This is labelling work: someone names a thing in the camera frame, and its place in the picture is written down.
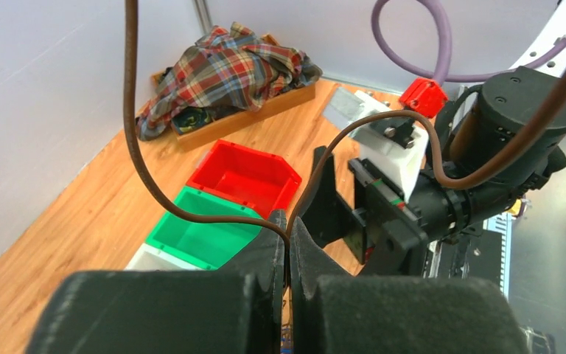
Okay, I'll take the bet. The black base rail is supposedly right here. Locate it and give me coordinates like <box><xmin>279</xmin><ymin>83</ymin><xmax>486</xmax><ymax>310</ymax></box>
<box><xmin>424</xmin><ymin>215</ymin><xmax>557</xmax><ymax>354</ymax></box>

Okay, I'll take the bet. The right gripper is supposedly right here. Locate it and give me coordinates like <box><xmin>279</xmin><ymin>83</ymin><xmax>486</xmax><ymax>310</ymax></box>
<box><xmin>299</xmin><ymin>155</ymin><xmax>459</xmax><ymax>277</ymax></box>

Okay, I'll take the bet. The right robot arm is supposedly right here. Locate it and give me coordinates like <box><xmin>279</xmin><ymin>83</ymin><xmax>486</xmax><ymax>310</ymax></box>
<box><xmin>289</xmin><ymin>66</ymin><xmax>566</xmax><ymax>276</ymax></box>

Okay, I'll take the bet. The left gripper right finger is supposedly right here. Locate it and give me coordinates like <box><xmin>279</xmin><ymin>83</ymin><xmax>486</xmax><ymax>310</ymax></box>
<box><xmin>290</xmin><ymin>218</ymin><xmax>347</xmax><ymax>353</ymax></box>

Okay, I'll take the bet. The wooden tray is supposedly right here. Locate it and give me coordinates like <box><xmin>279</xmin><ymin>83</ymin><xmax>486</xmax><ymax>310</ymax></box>
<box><xmin>151</xmin><ymin>32</ymin><xmax>317</xmax><ymax>150</ymax></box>

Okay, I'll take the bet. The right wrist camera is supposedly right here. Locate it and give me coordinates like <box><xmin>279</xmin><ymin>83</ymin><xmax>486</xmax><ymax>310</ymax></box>
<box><xmin>322</xmin><ymin>86</ymin><xmax>429</xmax><ymax>202</ymax></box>

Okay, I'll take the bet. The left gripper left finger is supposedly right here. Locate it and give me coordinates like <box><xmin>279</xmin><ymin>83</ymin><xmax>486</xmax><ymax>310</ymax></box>
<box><xmin>218</xmin><ymin>228</ymin><xmax>286</xmax><ymax>353</ymax></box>

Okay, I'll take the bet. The plaid shirt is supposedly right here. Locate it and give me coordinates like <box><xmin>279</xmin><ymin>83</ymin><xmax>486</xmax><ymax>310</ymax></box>
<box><xmin>135</xmin><ymin>21</ymin><xmax>323</xmax><ymax>142</ymax></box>

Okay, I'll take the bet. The green plastic bin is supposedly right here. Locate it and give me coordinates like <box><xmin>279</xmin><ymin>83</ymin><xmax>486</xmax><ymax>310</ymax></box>
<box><xmin>145</xmin><ymin>187</ymin><xmax>261</xmax><ymax>270</ymax></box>

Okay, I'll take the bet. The white plastic bin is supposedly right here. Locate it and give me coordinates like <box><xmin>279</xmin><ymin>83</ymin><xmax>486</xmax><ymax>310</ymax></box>
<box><xmin>125</xmin><ymin>243</ymin><xmax>201</xmax><ymax>271</ymax></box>

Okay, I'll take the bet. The brown wire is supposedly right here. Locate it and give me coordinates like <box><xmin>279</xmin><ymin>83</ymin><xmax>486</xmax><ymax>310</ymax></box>
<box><xmin>122</xmin><ymin>0</ymin><xmax>566</xmax><ymax>240</ymax></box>

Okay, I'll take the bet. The red plastic bin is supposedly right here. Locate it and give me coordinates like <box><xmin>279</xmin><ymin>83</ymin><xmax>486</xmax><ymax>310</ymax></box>
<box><xmin>186</xmin><ymin>139</ymin><xmax>301</xmax><ymax>218</ymax></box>

